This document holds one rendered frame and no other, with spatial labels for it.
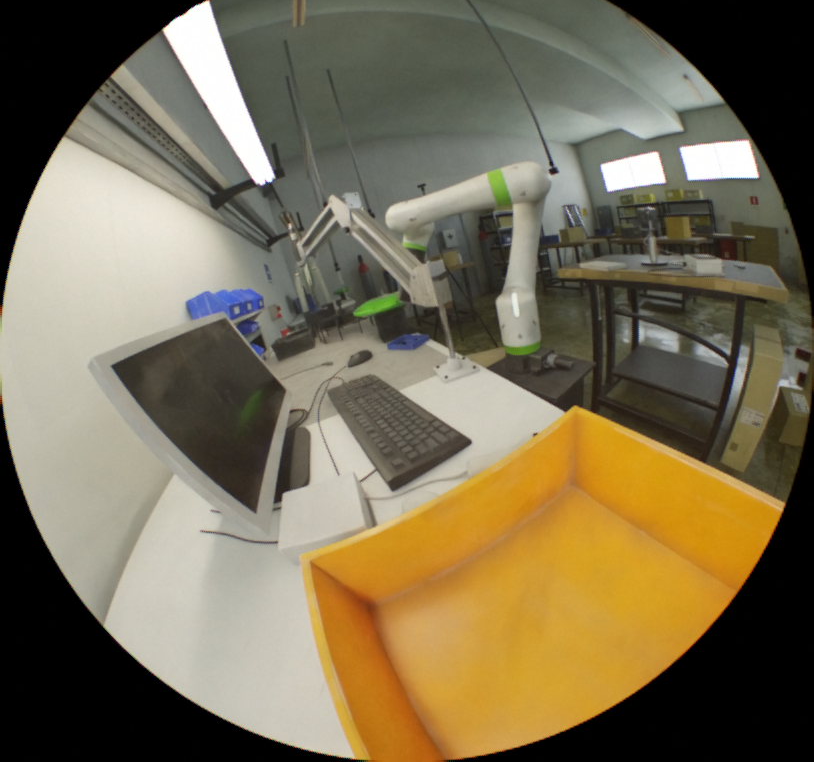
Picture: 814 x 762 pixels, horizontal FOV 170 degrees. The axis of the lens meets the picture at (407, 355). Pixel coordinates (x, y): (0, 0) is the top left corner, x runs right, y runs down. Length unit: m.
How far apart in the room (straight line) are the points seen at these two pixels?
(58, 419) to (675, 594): 0.97
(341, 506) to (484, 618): 0.22
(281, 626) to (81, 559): 0.47
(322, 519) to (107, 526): 0.55
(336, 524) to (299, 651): 0.17
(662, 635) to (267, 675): 0.38
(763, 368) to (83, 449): 2.29
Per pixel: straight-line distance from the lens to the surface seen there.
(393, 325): 1.20
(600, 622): 0.31
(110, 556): 0.76
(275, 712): 0.37
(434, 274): 0.63
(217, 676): 0.42
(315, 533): 0.36
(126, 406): 0.35
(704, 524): 0.32
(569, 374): 0.87
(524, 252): 0.98
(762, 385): 1.68
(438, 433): 0.46
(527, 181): 0.82
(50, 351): 0.79
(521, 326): 0.84
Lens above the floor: 1.21
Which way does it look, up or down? 19 degrees down
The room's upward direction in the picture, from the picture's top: 16 degrees counter-clockwise
